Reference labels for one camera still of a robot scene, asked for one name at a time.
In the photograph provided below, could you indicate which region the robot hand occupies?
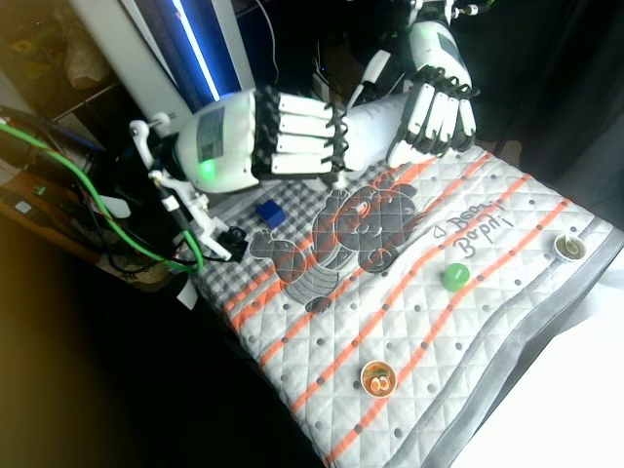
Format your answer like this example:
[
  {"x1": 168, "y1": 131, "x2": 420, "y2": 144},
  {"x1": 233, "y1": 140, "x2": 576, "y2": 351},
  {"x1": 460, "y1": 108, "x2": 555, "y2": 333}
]
[
  {"x1": 171, "y1": 89, "x2": 353, "y2": 195},
  {"x1": 359, "y1": 19, "x2": 482, "y2": 168}
]

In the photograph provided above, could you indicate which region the blue toy block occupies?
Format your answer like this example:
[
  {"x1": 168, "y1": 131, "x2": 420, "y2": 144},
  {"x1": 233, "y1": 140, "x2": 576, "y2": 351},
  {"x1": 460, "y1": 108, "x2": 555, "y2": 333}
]
[{"x1": 254, "y1": 198, "x2": 288, "y2": 229}]

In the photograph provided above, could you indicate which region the black backdrop cloth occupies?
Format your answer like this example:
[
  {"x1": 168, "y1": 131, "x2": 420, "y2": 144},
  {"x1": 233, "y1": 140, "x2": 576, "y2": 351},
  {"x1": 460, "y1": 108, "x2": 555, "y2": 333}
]
[{"x1": 452, "y1": 0, "x2": 624, "y2": 196}]

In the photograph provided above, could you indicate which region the white column with blue light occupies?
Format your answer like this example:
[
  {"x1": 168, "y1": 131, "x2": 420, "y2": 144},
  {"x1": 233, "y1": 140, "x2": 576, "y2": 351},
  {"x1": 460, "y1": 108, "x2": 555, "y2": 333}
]
[{"x1": 67, "y1": 0, "x2": 255, "y2": 118}]

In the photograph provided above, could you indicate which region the white paper tag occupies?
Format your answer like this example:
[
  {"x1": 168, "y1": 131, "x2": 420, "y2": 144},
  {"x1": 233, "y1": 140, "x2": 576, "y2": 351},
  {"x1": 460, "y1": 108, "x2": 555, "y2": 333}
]
[{"x1": 175, "y1": 271, "x2": 200, "y2": 312}]

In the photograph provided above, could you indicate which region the green toy cup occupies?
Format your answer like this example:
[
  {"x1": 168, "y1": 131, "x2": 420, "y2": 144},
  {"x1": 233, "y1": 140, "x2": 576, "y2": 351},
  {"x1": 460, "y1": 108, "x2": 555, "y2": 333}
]
[{"x1": 440, "y1": 261, "x2": 472, "y2": 293}]

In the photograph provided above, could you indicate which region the small bowl with green food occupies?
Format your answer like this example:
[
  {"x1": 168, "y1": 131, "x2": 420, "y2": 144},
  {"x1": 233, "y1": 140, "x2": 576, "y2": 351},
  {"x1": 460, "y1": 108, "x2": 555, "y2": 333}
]
[{"x1": 552, "y1": 232, "x2": 587, "y2": 263}]

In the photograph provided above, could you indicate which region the quilt with printed bear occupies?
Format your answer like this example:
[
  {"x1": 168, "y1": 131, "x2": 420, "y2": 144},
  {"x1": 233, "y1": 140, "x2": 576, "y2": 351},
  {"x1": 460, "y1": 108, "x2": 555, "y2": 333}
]
[{"x1": 192, "y1": 145, "x2": 624, "y2": 468}]

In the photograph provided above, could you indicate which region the small bowl with orange food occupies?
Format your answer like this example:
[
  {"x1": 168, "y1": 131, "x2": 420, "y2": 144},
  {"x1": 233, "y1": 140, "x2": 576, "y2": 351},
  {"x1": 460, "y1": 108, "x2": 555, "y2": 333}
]
[{"x1": 359, "y1": 359, "x2": 399, "y2": 400}]

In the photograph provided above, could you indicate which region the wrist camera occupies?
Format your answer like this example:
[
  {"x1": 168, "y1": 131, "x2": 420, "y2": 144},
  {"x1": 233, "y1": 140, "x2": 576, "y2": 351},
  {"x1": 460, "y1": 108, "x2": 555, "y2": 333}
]
[{"x1": 216, "y1": 226, "x2": 251, "y2": 263}]

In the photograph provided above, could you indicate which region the thin white cable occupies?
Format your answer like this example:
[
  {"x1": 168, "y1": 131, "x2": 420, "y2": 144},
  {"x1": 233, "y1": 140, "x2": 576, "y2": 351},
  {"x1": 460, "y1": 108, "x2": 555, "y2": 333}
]
[{"x1": 255, "y1": 0, "x2": 282, "y2": 92}]

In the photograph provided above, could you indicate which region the green cable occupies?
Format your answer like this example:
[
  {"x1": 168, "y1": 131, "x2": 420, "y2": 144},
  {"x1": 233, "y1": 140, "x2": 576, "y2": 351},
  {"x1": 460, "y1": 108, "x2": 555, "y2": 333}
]
[{"x1": 0, "y1": 121, "x2": 206, "y2": 273}]

